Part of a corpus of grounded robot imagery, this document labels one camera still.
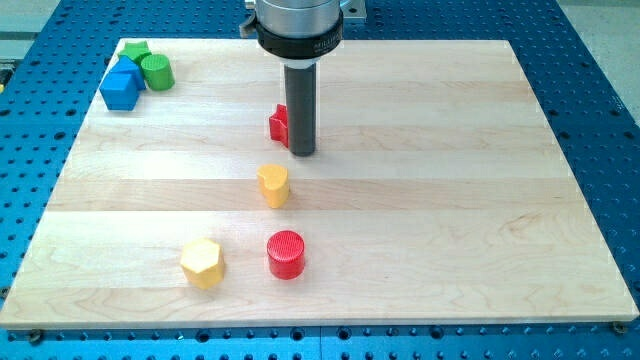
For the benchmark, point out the yellow heart block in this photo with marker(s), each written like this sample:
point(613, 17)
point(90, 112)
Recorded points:
point(274, 184)

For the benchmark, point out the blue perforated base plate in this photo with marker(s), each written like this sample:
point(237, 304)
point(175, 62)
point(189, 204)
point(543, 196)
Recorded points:
point(49, 95)

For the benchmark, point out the blue pentagon block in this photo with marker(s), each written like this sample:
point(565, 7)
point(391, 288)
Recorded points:
point(119, 91)

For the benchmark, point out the green cylinder block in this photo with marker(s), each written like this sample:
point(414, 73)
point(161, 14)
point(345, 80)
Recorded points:
point(157, 72)

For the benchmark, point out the blue triangular prism block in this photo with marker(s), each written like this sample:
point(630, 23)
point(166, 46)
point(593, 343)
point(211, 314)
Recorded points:
point(125, 65)

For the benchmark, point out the red star block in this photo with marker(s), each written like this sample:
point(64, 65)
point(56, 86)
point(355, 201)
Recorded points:
point(278, 125)

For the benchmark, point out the wooden board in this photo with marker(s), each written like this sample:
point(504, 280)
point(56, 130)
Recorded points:
point(438, 194)

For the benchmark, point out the yellow hexagon block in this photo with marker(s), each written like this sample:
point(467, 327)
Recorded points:
point(203, 263)

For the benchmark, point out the red cylinder block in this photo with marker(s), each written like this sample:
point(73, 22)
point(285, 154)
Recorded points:
point(286, 254)

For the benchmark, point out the green star block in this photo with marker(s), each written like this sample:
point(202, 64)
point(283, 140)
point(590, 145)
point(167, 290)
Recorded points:
point(135, 51)

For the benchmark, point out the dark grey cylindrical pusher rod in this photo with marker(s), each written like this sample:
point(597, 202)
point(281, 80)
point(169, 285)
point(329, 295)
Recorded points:
point(300, 92)

